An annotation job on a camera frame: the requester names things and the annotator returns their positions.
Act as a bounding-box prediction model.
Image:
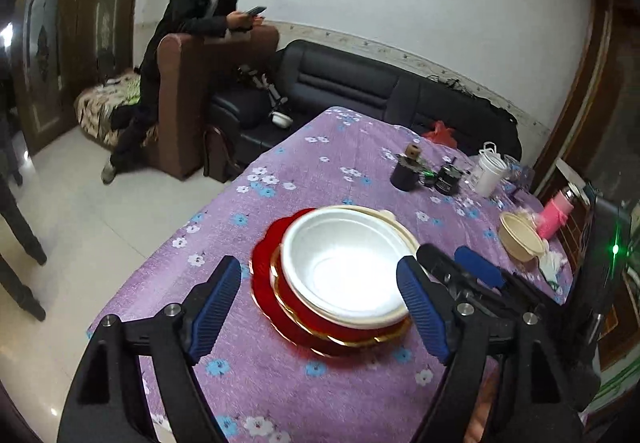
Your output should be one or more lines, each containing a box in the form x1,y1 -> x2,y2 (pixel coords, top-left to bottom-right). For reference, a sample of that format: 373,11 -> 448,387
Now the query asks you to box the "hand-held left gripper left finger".
62,255 -> 243,443

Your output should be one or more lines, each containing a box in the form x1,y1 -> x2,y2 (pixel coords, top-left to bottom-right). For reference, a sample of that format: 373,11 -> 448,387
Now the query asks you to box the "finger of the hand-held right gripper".
454,245 -> 574,325
416,243 -> 526,316

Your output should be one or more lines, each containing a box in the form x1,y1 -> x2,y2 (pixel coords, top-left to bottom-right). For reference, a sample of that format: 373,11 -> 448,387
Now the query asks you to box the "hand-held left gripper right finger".
397,255 -> 586,443

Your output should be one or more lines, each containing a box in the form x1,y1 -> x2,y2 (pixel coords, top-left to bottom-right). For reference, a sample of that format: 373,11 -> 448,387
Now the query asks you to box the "large red scalloped plate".
250,208 -> 416,360

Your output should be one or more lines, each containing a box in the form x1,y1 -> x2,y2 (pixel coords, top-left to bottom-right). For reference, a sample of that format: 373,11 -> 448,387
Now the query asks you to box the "large white bowl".
280,208 -> 418,324

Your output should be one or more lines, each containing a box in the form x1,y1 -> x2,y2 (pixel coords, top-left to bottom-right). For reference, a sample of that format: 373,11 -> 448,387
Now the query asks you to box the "red gold-rimmed plate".
270,243 -> 414,349

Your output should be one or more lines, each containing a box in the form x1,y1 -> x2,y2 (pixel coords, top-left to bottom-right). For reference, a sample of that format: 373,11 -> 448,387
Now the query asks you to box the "white tissue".
537,250 -> 569,292

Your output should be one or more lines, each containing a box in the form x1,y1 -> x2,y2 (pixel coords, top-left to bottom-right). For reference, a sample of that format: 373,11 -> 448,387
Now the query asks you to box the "pink bottle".
537,188 -> 581,240

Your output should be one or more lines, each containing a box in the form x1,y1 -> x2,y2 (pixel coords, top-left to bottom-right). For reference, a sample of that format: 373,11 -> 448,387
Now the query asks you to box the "small black jar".
435,164 -> 464,197

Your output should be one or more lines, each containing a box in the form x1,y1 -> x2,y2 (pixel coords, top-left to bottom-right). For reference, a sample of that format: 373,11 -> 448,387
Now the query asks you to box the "black cup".
390,143 -> 426,192

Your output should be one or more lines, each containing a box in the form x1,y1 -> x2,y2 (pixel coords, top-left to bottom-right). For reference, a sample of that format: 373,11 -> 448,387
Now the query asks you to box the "red plastic bag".
422,120 -> 459,149

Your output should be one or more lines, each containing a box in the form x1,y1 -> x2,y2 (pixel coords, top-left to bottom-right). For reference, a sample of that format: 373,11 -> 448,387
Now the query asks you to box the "brown bag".
202,123 -> 242,184

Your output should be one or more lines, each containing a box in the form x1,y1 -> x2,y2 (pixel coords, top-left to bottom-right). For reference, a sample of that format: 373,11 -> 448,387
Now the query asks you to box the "purple floral tablecloth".
85,106 -> 576,443

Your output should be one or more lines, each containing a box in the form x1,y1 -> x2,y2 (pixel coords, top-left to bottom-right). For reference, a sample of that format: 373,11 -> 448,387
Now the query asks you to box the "black leather sofa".
207,39 -> 522,174

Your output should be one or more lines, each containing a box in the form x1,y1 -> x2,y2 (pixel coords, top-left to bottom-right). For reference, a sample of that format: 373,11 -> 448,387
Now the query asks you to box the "brown armchair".
156,26 -> 280,181

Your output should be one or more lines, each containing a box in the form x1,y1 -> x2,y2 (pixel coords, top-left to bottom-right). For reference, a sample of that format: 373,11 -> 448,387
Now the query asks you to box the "black and white device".
237,66 -> 294,129

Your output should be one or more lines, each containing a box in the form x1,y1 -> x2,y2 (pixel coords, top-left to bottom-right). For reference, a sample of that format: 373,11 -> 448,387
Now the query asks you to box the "floral cushion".
74,73 -> 161,149

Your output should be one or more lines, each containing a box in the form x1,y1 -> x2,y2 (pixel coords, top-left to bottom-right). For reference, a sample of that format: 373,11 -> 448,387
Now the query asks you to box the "wooden door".
12,0 -> 151,157

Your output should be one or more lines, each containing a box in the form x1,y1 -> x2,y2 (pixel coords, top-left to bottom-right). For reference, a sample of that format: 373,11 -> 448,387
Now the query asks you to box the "white jar with handle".
472,142 -> 511,198

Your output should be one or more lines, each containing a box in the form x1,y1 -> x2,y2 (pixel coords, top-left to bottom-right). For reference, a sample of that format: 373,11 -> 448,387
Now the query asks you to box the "wooden door frame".
532,0 -> 632,204

